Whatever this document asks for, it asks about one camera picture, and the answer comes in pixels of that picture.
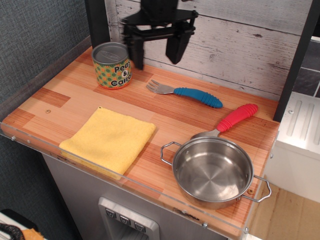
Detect grey toy fridge cabinet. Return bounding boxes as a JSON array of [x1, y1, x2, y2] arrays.
[[43, 155, 225, 240]]

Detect stainless steel pot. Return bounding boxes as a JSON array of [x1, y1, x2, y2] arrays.
[[160, 137, 272, 210]]

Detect black left frame post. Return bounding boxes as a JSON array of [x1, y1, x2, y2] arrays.
[[84, 0, 111, 48]]

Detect red handled metal spoon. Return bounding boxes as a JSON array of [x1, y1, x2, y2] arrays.
[[190, 103, 258, 140]]

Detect black right frame post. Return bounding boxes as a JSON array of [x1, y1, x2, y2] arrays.
[[273, 0, 320, 123]]

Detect clear acrylic edge guard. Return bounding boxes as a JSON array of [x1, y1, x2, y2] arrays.
[[0, 121, 280, 235]]

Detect silver dispenser panel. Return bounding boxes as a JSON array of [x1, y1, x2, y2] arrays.
[[98, 197, 160, 240]]

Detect blue handled metal fork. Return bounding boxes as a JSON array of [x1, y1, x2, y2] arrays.
[[146, 79, 223, 109]]

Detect black frame post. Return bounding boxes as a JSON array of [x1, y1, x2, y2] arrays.
[[84, 0, 111, 48], [273, 0, 320, 123]]

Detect peas and carrots can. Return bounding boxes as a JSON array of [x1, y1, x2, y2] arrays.
[[91, 42, 132, 90]]

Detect orange object at corner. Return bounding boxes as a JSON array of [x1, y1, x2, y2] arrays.
[[22, 228, 45, 240]]

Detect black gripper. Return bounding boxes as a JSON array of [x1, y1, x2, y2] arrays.
[[121, 0, 199, 70]]

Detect yellow folded cloth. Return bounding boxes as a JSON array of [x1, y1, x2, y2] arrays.
[[59, 106, 156, 181]]

